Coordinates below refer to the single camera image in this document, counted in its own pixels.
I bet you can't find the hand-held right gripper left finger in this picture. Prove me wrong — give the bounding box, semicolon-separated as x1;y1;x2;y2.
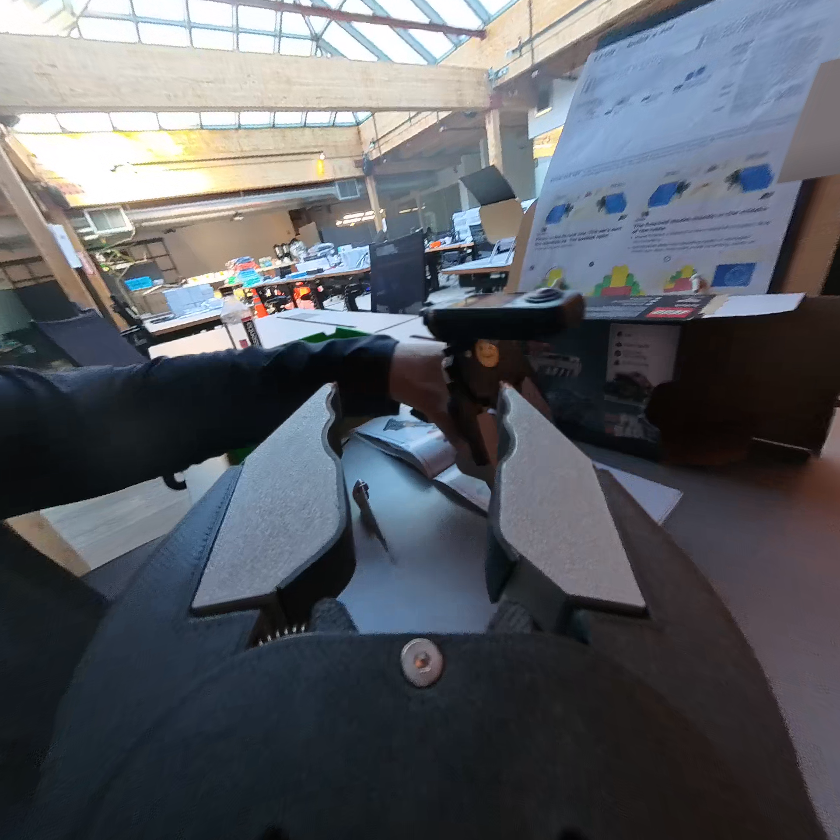
189;384;357;616

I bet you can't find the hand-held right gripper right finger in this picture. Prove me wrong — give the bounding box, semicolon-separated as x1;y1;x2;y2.
484;386;648;614

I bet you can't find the grey pointed lego piece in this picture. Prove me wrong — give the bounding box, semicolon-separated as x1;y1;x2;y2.
352;479;392;553

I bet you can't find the person's left forearm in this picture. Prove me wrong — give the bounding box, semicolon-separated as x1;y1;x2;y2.
0;333;401;521

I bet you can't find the black lego set box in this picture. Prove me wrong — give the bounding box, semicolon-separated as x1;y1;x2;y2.
525;292;840;468

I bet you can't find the open lego instruction booklet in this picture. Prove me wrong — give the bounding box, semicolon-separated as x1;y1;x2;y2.
354;413;493;513

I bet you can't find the person's left hand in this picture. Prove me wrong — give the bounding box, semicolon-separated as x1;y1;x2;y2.
389;343;473;460

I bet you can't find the white desk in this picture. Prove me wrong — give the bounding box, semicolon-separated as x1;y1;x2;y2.
438;252;514;291

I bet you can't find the white paper sheet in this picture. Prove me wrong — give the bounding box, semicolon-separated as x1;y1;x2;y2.
594;462;683;526

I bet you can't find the open cardboard box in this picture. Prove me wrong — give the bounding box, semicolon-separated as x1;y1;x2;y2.
459;165;536;252

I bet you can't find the black mesh office chair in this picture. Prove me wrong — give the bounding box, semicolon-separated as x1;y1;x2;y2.
369;230;427;315

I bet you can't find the green flat item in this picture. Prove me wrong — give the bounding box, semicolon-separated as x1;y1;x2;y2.
298;327;388;345

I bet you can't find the long wooden desk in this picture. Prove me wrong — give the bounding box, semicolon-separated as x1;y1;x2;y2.
246;262;371;311

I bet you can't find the printed instruction sheet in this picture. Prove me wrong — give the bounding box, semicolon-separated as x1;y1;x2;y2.
518;0;840;298

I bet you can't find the dark office chair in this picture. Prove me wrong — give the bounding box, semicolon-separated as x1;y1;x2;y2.
33;308;148;368

